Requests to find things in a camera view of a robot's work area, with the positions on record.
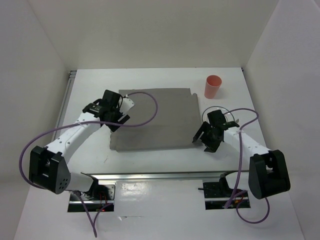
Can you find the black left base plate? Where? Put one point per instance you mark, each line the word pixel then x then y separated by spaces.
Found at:
pixel 103 200

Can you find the white plate blue rim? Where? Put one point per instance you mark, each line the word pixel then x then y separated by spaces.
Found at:
pixel 217 113

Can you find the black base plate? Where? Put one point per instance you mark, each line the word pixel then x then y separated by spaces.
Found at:
pixel 103 200
pixel 215 197

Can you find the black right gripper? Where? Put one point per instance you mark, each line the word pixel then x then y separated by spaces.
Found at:
pixel 211 146

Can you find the pink plastic cup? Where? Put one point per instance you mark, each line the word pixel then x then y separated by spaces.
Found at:
pixel 212 85

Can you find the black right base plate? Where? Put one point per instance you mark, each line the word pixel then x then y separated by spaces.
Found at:
pixel 215 197

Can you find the aluminium table frame rail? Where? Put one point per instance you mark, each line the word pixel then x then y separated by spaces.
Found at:
pixel 95 157

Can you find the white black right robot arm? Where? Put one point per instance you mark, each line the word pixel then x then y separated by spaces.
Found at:
pixel 267 175

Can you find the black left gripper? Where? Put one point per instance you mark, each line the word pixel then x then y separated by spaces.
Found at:
pixel 117 109

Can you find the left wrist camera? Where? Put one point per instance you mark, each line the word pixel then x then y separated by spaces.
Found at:
pixel 126 104

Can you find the grey cloth placemat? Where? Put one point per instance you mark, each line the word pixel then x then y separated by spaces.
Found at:
pixel 161 119

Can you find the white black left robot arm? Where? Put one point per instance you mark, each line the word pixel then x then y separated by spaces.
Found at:
pixel 48 166

